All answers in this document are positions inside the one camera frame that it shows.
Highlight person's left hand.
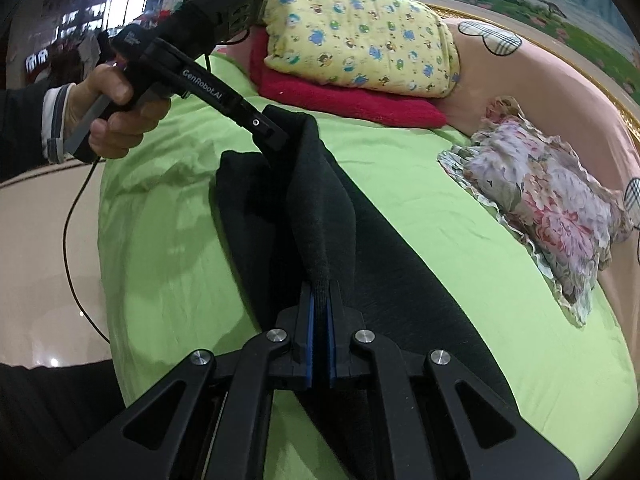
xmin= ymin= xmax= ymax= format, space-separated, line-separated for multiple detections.
xmin=64 ymin=63 xmax=173 ymax=161

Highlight pink plaid-heart duvet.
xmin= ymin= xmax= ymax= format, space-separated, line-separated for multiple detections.
xmin=437 ymin=18 xmax=639 ymax=353

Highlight floral ruffled pillow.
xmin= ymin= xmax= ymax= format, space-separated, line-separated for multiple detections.
xmin=437 ymin=96 xmax=637 ymax=326

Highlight red folded blanket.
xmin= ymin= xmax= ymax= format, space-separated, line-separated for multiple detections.
xmin=250 ymin=27 xmax=447 ymax=129

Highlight yellow cartoon print quilt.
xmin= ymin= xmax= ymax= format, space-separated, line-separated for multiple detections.
xmin=264 ymin=0 xmax=460 ymax=98

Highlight gold-framed landscape painting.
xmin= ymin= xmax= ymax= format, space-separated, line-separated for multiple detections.
xmin=359 ymin=0 xmax=640 ymax=146

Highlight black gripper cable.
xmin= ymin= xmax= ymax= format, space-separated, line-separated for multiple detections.
xmin=60 ymin=155 xmax=112 ymax=345

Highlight black pants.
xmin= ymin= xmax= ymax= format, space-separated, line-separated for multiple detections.
xmin=213 ymin=105 xmax=515 ymax=405

